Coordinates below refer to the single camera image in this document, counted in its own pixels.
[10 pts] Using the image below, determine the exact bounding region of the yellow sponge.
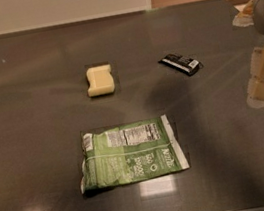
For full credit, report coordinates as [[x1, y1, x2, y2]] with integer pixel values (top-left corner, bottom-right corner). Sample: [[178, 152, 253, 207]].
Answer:
[[86, 64, 115, 97]]

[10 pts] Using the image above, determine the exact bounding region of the green jalapeno chip bag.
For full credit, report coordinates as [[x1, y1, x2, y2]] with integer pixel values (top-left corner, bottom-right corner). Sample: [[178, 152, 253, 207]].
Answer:
[[80, 115, 189, 193]]

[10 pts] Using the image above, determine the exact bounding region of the black snack bar wrapper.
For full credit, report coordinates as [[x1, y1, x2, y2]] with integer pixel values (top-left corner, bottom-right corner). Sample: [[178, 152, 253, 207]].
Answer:
[[159, 53, 203, 76]]

